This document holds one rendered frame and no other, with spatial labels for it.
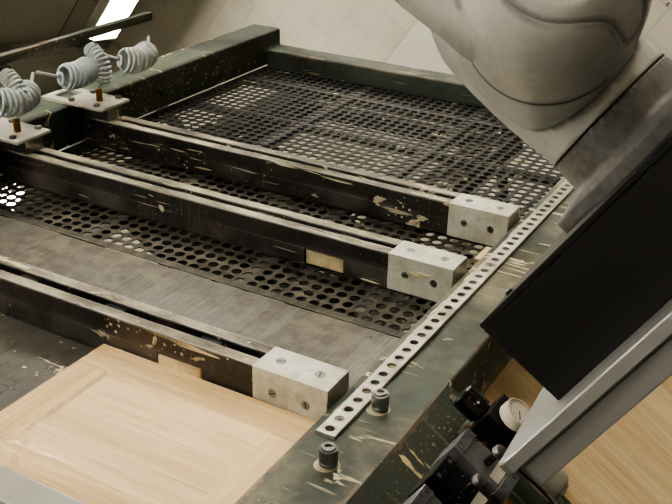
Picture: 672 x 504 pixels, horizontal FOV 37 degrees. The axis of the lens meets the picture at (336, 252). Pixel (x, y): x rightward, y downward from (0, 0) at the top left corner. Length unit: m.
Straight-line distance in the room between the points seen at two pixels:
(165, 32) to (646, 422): 6.09
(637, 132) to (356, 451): 0.57
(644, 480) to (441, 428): 0.75
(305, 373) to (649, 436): 0.94
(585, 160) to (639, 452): 1.16
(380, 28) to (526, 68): 6.14
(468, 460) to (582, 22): 0.62
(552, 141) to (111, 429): 0.74
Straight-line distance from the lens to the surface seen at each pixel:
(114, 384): 1.51
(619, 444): 2.06
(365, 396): 1.39
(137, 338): 1.55
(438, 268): 1.71
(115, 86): 2.58
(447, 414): 1.40
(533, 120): 0.99
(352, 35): 7.02
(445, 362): 1.49
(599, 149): 0.99
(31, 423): 1.45
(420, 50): 5.36
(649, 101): 0.99
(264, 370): 1.42
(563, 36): 0.77
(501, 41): 0.78
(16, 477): 1.32
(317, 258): 1.83
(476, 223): 1.95
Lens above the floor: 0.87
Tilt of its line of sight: 7 degrees up
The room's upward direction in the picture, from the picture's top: 46 degrees counter-clockwise
